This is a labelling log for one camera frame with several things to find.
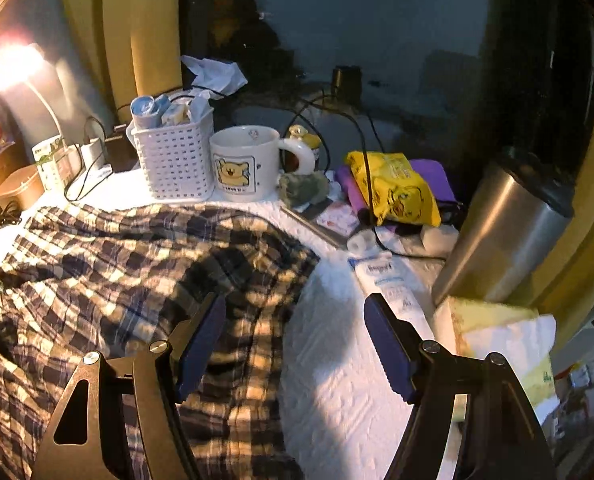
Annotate yellow snack bag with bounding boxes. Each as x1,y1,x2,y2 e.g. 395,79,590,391
345,151,443,227

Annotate white plastic bag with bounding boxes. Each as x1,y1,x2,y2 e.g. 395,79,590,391
181,55,249,97

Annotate pink white packet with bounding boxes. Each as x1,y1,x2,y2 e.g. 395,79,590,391
317,205,359,237

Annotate yellow tissue pack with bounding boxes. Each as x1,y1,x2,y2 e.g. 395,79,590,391
434,296,558,423

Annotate white plastic basket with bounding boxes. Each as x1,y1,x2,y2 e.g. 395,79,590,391
127,105,216,203

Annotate small yellow figurine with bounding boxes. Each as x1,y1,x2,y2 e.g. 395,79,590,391
286,124,322,161

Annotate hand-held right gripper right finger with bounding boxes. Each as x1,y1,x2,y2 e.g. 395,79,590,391
365,292,558,480

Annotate white cream tube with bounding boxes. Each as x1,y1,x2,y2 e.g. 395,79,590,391
348,255,435,342

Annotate steel thermos bottle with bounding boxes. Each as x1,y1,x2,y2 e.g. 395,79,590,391
431,146,576,308

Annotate green white milk carton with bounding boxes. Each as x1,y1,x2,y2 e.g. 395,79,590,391
31,135,72,192

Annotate white mug with bear print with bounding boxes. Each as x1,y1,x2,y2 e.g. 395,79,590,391
210,125,316,204

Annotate black power adapter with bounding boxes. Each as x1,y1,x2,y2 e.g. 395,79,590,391
105,126,138,174

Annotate white textured table cover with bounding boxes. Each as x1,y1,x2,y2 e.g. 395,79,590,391
0,170,478,480

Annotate small dark cup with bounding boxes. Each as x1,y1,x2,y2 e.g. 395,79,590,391
332,66,362,102

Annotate white desk lamp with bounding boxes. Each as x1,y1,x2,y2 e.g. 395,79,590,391
0,40,70,153

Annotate grey green plush toy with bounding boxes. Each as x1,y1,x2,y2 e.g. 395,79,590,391
278,170,330,207

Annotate white charger plug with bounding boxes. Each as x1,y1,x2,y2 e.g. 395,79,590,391
79,137,104,175

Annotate blue white roll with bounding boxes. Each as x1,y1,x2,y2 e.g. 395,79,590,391
129,95,172,132

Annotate round tan container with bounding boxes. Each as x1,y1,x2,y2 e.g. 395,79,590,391
0,164,46,214

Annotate plaid pants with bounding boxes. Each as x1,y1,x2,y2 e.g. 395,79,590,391
0,203,322,480

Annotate yellow curtain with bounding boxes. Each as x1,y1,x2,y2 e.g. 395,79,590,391
57,0,194,128
537,20,594,313

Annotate purple pouch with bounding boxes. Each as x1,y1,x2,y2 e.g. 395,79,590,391
336,159,453,211

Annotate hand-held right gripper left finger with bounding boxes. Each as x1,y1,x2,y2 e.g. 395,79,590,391
31,293,227,480

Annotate small white bottle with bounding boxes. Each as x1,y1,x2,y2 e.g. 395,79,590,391
347,230,384,255

